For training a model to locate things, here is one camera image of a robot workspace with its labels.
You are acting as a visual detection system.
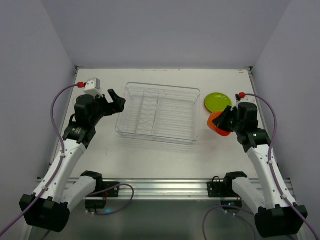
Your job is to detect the orange plastic cup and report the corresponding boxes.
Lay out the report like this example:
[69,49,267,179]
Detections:
[207,111,231,137]

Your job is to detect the green plastic plate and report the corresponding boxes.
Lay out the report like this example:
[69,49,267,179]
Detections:
[204,92,233,113]

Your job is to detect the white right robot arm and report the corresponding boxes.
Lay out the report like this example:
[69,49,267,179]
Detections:
[207,102,308,238]

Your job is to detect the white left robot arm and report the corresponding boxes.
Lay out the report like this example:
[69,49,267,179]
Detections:
[19,89,126,233]

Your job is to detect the black left finger, left gripper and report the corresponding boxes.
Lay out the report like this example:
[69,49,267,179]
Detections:
[107,89,126,114]

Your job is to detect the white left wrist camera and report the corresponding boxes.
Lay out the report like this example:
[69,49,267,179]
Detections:
[76,77,103,97]

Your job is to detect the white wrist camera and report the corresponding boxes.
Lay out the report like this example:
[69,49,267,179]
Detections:
[235,92,256,107]
[76,77,103,97]

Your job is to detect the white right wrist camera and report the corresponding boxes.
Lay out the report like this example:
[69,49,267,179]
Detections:
[235,92,256,107]

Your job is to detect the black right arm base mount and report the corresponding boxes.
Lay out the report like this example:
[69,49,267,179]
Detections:
[206,175,243,214]

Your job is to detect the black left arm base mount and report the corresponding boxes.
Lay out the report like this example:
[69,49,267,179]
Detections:
[84,181,120,212]

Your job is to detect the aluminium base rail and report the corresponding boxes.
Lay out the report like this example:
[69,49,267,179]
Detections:
[34,177,293,201]

